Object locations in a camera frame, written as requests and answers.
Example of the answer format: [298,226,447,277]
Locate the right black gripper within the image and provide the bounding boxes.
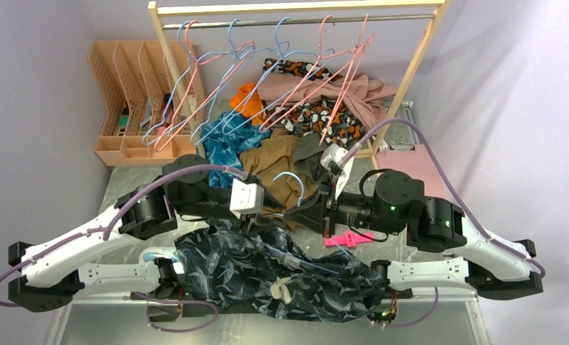
[285,174,404,239]

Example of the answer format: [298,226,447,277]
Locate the blue wire hanger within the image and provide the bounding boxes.
[221,15,336,134]
[190,19,257,147]
[139,29,205,152]
[263,171,357,276]

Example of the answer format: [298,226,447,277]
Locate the dark leaf print shorts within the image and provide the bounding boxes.
[175,225,388,323]

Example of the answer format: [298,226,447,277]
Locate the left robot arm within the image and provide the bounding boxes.
[6,155,265,313]

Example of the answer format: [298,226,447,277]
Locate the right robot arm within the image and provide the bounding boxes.
[284,168,543,300]

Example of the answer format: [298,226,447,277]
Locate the brown shorts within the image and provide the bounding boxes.
[240,129,316,213]

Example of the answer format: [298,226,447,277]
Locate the pink plastic clip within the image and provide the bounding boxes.
[324,231,376,248]

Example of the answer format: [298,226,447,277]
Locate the olive green garment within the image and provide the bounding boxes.
[291,133,328,184]

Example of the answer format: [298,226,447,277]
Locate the blue leaf print garment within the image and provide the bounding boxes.
[201,111,270,170]

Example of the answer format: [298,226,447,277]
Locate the orange black patterned garment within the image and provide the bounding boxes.
[258,58,366,146]

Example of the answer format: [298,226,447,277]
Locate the pink clipboard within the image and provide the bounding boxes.
[375,144,445,197]

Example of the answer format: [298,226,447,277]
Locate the pink garment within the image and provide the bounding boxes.
[280,73,397,131]

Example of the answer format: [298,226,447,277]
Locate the peach file organizer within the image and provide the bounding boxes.
[88,40,196,167]

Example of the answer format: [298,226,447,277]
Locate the wooden clothes rack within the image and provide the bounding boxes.
[147,0,452,163]

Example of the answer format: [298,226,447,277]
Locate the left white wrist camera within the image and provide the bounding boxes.
[229,180,264,218]

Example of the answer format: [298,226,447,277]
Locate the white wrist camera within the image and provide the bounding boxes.
[229,180,264,218]
[320,144,354,200]

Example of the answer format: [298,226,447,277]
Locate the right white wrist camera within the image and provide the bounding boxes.
[320,144,354,200]

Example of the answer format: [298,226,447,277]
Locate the pink wire hanger middle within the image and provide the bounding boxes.
[259,14,374,136]

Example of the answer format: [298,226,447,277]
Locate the pink wire hanger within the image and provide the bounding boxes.
[259,14,374,136]
[319,13,374,144]
[154,43,232,152]

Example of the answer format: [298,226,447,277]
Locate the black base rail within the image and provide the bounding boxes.
[131,270,414,318]

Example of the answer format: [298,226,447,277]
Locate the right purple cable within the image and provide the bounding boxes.
[339,117,547,280]

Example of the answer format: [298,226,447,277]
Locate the purple cable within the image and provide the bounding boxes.
[339,117,547,280]
[0,164,250,308]

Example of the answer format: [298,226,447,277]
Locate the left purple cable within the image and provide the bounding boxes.
[0,164,250,308]

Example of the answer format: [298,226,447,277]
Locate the pink wire hanger left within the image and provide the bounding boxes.
[154,43,232,152]

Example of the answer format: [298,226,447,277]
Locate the pink wire hanger right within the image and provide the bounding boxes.
[319,13,374,144]

